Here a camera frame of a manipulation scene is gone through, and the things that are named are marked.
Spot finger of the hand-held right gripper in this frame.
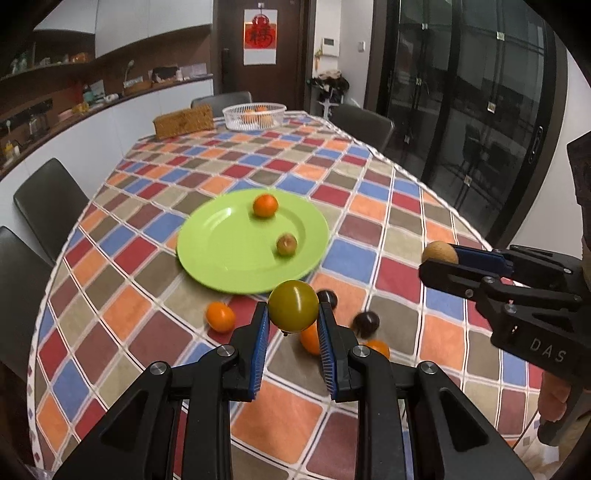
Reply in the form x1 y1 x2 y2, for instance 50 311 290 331
418 261 584 320
455 246 581 289

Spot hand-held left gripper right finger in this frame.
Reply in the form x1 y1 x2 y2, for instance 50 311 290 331
316 300 536 480

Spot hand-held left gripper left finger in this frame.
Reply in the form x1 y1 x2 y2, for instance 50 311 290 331
53 302 271 480

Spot green tomato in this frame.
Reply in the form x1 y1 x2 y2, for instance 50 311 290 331
268 279 320 333

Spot green plate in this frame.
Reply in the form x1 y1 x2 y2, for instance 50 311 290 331
176 188 330 294

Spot person's right hand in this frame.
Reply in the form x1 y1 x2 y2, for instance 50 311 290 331
537 371 574 419

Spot dark brown cloth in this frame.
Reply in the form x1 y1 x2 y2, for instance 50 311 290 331
567 137 591 222

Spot black glass sliding doors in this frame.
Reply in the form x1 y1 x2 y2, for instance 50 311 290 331
369 0 561 245

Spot dark leather chair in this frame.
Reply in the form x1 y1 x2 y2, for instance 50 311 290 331
191 91 254 112
330 104 395 153
13 158 90 264
0 226 56 384

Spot pile of dark clothes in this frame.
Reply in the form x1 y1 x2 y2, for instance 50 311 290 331
307 71 350 100

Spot white plastic basket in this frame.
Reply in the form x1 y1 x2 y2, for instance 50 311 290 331
222 102 287 131

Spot wicker box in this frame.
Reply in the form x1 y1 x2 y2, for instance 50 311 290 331
153 104 215 140

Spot white lower cabinet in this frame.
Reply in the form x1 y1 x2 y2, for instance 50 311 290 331
0 76 215 197

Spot dark brown door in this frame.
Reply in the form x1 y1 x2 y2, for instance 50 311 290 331
212 0 310 112

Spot red and white door poster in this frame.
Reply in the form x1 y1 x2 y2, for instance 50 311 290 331
244 8 276 65

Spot white upper cabinets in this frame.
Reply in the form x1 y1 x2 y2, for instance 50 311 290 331
32 0 213 60

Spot black socket rail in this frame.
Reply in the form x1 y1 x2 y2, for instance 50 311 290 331
0 98 54 126

